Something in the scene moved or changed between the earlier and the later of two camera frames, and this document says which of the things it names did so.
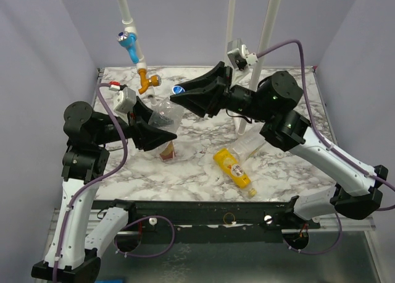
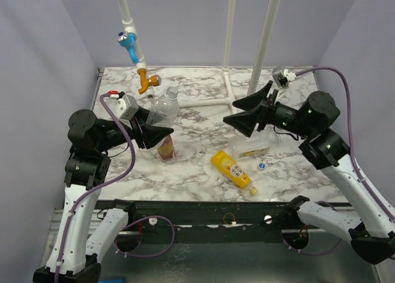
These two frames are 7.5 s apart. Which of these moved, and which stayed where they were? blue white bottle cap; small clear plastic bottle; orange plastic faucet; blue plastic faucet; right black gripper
Moved: right black gripper; blue white bottle cap; small clear plastic bottle
Stayed: blue plastic faucet; orange plastic faucet
